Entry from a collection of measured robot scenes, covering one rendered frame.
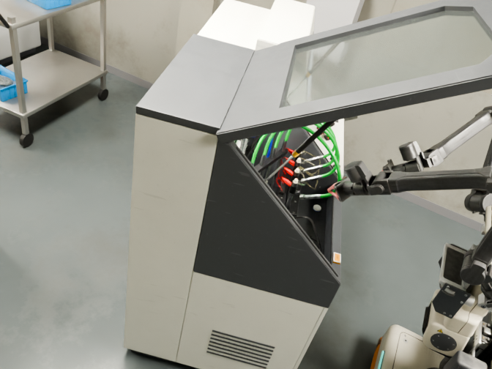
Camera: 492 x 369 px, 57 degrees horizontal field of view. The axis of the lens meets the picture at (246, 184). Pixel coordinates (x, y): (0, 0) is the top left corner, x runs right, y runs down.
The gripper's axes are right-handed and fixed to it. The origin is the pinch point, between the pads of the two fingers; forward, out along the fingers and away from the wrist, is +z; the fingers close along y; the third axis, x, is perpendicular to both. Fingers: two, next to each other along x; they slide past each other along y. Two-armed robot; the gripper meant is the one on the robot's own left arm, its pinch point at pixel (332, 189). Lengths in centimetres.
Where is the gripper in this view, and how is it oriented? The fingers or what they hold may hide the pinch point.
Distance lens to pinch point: 181.1
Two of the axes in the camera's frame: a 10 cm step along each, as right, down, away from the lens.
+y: -7.6, 4.6, -4.5
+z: -4.9, 0.4, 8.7
